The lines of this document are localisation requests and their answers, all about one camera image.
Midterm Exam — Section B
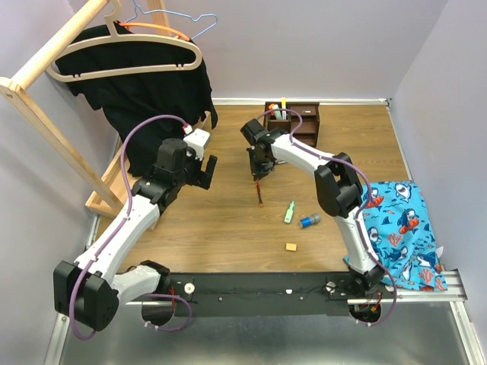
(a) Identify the red clear pen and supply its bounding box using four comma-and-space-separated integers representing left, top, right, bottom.
256, 180, 264, 208

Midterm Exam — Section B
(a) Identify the mint green highlighter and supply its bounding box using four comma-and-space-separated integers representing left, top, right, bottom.
272, 104, 284, 120

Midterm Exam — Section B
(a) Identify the orange black highlighter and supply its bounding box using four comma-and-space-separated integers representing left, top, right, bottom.
268, 103, 277, 113

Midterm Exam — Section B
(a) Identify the dark wooden desk organizer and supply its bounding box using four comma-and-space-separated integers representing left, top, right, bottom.
263, 102, 320, 148

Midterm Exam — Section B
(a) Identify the yellow capped white marker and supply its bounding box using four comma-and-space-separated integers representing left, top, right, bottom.
281, 97, 287, 120

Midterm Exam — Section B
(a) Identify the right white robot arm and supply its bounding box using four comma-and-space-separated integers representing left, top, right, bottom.
240, 119, 385, 298

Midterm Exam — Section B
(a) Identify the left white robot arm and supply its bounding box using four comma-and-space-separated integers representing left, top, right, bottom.
53, 129, 218, 332

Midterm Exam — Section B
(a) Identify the black t-shirt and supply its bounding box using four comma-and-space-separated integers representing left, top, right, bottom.
55, 24, 218, 178

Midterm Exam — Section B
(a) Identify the wooden clothes rack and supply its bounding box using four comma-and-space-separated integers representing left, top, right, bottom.
0, 0, 212, 231

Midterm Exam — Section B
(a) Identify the blue grey glue stick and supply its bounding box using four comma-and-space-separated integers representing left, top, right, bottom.
299, 214, 321, 229

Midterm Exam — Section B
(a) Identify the small tan eraser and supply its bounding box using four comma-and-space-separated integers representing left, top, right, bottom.
285, 243, 297, 252

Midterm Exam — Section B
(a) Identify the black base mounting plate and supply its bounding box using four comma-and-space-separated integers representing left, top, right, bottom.
125, 271, 396, 319

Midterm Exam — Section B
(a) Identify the blue shark print cloth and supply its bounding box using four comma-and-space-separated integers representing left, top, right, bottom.
361, 181, 447, 291

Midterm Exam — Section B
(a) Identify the orange plastic hanger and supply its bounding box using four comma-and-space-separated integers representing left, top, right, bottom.
118, 22, 190, 41

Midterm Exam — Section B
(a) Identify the beige wooden hanger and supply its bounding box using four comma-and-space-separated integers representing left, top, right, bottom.
46, 1, 203, 83

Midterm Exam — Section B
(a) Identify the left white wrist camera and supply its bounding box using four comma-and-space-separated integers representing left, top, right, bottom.
183, 129, 211, 160

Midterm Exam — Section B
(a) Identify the blue wire hanger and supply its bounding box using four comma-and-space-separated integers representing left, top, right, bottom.
123, 1, 218, 40

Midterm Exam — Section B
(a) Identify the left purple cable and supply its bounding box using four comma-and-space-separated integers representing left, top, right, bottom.
68, 114, 193, 340

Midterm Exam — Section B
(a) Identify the aluminium rail frame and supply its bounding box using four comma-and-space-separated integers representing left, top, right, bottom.
43, 216, 487, 365

